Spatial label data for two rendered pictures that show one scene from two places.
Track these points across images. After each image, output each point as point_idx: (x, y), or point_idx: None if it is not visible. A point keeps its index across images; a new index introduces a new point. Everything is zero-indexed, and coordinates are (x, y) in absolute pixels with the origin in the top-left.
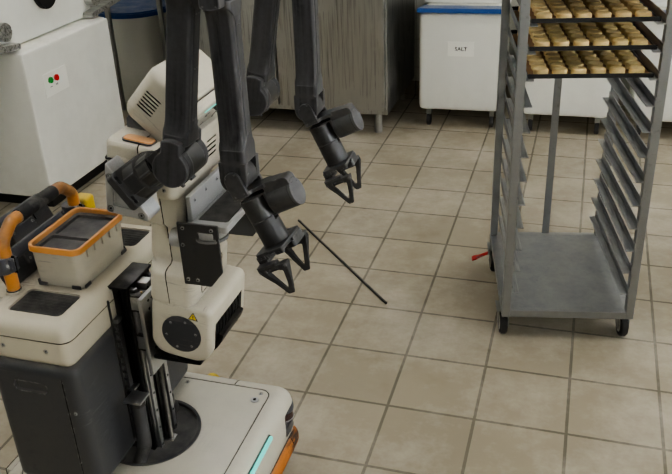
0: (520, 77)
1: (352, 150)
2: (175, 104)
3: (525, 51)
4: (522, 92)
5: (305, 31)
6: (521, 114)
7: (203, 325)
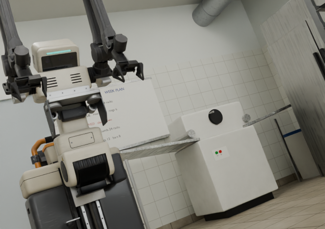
0: (311, 10)
1: (136, 60)
2: (3, 40)
3: None
4: (317, 19)
5: (95, 10)
6: (324, 33)
7: (64, 162)
